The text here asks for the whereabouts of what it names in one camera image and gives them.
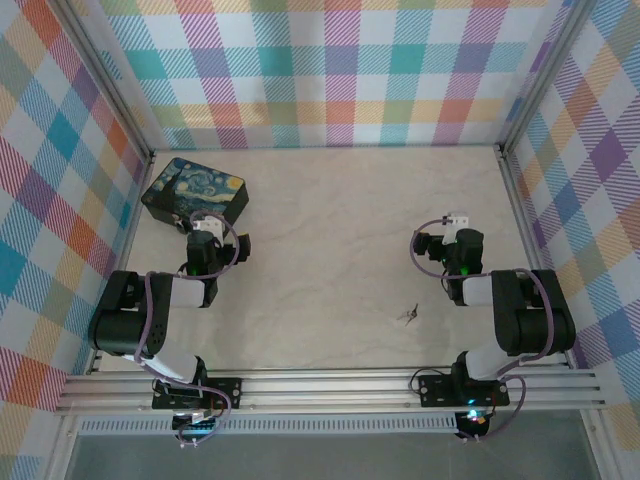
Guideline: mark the aluminium frame leg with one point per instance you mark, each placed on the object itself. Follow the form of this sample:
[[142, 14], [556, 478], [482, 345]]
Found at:
[[62, 450], [602, 445]]

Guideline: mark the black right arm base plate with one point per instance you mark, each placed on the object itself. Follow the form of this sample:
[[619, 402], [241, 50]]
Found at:
[[435, 390]]

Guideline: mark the black board with orange tag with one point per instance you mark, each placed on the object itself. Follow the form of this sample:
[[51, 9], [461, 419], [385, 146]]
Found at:
[[475, 422]]

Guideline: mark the aluminium frame post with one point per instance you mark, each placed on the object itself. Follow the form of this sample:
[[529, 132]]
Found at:
[[547, 75], [105, 80]]

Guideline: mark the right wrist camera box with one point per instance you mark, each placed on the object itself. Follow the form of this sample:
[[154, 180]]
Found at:
[[457, 220]]

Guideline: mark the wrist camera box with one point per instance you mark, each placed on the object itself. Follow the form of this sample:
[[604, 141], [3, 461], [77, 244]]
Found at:
[[457, 220], [209, 225]]

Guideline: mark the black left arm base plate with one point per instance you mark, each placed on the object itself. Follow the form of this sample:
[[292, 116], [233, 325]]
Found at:
[[225, 392]]

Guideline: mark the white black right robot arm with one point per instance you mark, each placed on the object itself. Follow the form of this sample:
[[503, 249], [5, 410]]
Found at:
[[540, 320]]

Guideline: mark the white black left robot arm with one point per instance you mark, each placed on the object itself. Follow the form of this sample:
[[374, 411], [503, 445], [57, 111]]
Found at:
[[120, 330]]

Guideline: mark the aluminium table side rail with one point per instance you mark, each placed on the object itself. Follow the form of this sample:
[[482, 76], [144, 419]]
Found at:
[[125, 250], [527, 235]]

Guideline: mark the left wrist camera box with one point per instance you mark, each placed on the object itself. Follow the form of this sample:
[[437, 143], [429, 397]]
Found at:
[[209, 225]]

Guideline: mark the black board with white plug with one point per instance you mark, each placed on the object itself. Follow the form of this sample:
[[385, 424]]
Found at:
[[192, 426]]

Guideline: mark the wide aluminium base rail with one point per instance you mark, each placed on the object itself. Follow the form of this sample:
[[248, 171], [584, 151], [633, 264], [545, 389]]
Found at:
[[325, 390]]

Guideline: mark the black starry night tin box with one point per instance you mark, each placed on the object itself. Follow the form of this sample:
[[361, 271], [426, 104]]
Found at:
[[195, 185]]

